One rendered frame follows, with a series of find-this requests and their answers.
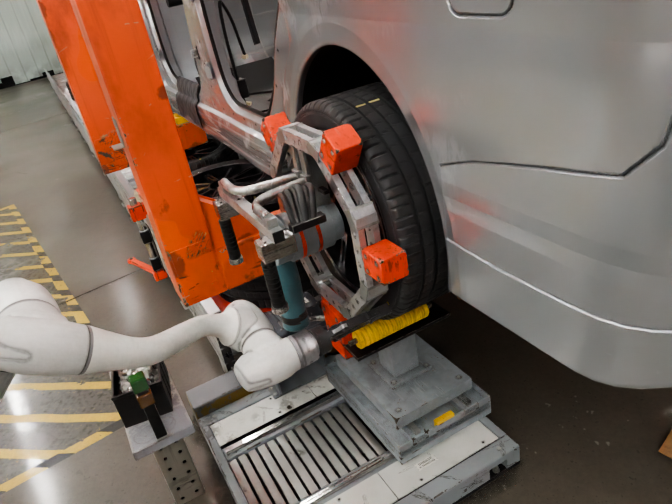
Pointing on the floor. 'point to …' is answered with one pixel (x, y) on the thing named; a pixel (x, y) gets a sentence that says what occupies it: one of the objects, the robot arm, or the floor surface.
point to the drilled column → (179, 471)
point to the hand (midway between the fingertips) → (378, 312)
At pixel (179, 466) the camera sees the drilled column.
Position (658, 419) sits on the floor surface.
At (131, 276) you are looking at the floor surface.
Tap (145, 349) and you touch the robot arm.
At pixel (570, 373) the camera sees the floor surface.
